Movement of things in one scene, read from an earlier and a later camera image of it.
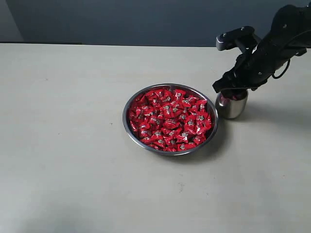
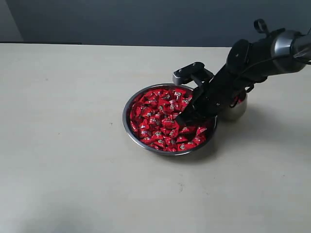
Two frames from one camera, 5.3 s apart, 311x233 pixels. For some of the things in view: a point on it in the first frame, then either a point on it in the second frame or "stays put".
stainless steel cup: (230, 109) stays put
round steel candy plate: (170, 119) stays put
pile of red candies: (169, 120) stays put
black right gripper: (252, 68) to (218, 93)
